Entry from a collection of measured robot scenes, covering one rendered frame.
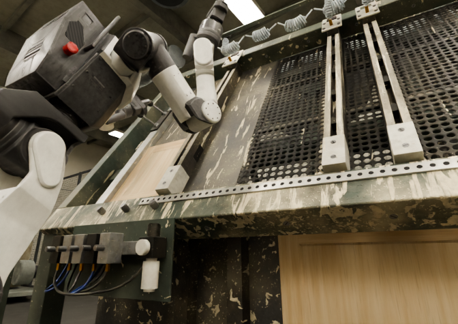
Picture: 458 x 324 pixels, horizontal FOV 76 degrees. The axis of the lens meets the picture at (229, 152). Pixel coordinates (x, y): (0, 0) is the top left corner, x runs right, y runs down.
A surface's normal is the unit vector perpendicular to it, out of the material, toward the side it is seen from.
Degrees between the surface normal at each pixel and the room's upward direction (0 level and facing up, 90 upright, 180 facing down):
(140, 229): 90
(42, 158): 90
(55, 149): 90
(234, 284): 90
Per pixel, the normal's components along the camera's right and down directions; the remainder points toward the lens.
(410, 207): -0.26, 0.64
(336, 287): -0.49, -0.29
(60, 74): 0.70, 0.18
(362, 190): -0.41, -0.75
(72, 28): 0.87, -0.17
